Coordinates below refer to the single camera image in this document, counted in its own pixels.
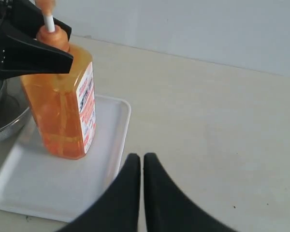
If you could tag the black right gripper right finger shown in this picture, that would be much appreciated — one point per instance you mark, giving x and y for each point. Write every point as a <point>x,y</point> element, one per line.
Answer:
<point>167,208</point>

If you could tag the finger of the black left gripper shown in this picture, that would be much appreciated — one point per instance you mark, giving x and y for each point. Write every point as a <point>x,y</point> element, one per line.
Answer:
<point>22,18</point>
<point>22,55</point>

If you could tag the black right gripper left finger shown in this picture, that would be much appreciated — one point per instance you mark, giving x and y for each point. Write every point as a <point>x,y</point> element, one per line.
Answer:
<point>117,210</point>

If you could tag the orange dish soap pump bottle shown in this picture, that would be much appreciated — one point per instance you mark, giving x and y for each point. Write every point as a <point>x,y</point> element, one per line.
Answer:
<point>63,105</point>

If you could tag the steel mesh strainer basket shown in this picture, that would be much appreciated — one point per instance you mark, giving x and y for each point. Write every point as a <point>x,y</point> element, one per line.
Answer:
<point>14,108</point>

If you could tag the white rectangular plastic tray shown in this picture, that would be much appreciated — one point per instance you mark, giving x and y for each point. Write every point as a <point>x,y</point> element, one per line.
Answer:
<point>35,183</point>

